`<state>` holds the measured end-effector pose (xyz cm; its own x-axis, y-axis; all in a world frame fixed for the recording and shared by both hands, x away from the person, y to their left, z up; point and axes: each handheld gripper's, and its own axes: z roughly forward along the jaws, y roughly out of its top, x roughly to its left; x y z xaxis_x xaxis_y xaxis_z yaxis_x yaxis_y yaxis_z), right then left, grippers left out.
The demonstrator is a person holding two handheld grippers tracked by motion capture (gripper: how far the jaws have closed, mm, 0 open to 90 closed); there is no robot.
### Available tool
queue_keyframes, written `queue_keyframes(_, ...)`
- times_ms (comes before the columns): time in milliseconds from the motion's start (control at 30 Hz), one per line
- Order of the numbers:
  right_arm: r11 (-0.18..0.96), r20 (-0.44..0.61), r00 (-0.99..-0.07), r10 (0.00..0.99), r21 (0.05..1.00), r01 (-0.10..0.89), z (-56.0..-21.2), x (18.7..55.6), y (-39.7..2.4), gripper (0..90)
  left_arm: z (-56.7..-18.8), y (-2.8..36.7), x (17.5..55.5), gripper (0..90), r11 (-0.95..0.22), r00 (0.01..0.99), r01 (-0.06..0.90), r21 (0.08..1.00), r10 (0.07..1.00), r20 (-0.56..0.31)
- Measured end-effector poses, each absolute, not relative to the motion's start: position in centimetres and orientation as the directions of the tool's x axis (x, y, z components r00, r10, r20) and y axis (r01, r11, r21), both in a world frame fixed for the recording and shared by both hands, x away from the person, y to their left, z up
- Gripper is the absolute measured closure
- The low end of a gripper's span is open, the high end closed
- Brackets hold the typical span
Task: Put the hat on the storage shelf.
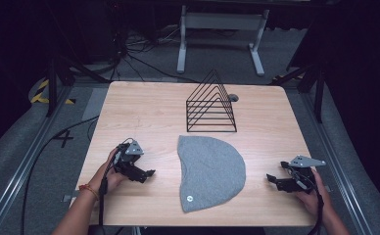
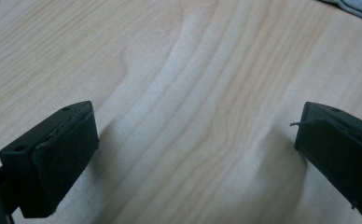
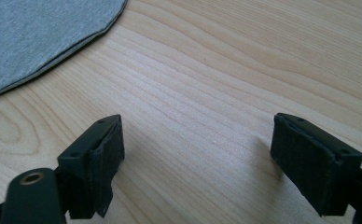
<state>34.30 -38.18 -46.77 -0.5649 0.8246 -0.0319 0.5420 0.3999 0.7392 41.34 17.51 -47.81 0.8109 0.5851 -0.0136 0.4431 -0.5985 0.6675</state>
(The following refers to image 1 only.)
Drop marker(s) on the person's left hand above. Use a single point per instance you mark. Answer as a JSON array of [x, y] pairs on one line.
[[111, 179]]

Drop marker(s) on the grey metal floor rail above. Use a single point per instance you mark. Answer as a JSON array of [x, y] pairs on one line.
[[18, 176], [338, 156]]

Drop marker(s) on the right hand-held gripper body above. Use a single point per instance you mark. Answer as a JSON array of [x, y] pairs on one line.
[[300, 176]]

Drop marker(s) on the grey knitted beanie hat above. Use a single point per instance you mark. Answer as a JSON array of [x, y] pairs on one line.
[[211, 173]]

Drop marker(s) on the black metal stand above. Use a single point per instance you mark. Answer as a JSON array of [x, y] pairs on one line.
[[52, 84], [318, 94]]

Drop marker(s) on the grey round table grommet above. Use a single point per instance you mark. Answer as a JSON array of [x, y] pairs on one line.
[[233, 97]]

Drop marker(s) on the person's right hand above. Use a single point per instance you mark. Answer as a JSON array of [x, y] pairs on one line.
[[315, 196]]

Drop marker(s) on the grey metal desk frame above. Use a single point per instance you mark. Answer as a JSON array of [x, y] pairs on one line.
[[222, 21]]

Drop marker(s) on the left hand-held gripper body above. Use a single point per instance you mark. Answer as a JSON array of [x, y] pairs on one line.
[[128, 160]]

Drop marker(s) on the yellow and black floor tape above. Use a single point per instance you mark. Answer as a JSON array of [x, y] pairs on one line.
[[41, 93]]

